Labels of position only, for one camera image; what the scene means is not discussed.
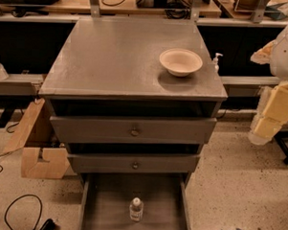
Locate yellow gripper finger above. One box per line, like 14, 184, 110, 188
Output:
249, 115, 282, 145
259, 80, 288, 124

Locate clear plastic water bottle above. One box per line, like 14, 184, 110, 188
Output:
129, 197, 144, 222

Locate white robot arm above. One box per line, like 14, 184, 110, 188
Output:
249, 25, 288, 145

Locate small pump dispenser bottle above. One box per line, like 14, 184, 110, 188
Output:
212, 53, 223, 73

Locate grey top drawer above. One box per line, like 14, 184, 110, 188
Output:
50, 116, 216, 145

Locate grey drawer cabinet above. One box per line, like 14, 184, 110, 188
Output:
33, 12, 233, 189

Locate grey open bottom drawer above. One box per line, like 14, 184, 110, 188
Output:
78, 173, 190, 230

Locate grey middle drawer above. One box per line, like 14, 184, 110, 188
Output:
68, 153, 200, 173

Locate black table leg base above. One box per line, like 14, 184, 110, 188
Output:
275, 130, 288, 165

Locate white paper bowl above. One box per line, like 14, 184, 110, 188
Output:
159, 48, 203, 78

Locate notched wooden block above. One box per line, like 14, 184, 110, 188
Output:
21, 147, 69, 179

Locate wooden board leaning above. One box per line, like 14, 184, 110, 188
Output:
4, 99, 45, 153

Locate black coiled cables on bench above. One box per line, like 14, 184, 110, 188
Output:
164, 0, 192, 21

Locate black floor cable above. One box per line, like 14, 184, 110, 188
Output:
3, 193, 58, 230

